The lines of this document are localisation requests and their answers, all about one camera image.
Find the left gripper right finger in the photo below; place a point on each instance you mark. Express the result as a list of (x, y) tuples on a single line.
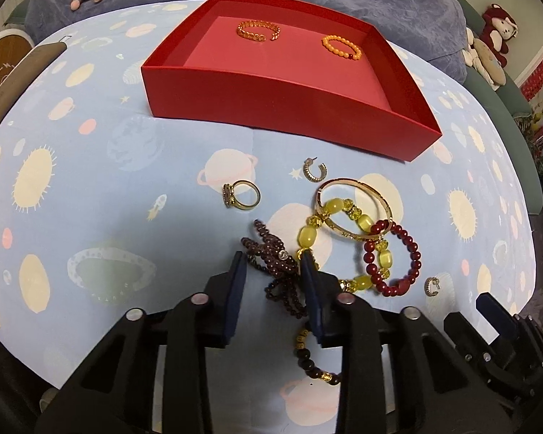
[(398, 373)]

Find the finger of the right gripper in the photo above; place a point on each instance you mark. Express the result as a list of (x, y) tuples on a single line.
[(496, 315)]

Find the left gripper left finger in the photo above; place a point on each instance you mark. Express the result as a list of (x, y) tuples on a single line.
[(112, 390)]

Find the gold bangle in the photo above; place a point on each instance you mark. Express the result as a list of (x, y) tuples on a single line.
[(369, 230)]

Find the dark purple bead strand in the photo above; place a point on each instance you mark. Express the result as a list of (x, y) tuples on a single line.
[(269, 255)]

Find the small gold hoop earring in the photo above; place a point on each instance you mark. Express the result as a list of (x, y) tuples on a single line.
[(432, 287)]

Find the blue planet print sheet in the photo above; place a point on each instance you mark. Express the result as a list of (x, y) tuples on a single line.
[(103, 207)]

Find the beige cookie plush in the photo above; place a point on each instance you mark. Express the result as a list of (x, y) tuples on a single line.
[(487, 65)]

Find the white plush toy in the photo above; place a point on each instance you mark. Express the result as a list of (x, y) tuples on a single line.
[(469, 53)]

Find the red monkey plush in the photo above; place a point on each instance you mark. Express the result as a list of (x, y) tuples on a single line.
[(499, 27)]

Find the red shallow cardboard box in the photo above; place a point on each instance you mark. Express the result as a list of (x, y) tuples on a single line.
[(293, 67)]

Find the round wooden white device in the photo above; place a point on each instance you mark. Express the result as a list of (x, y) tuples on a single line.
[(15, 44)]

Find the green bed frame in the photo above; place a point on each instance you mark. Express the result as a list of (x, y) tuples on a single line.
[(505, 106)]

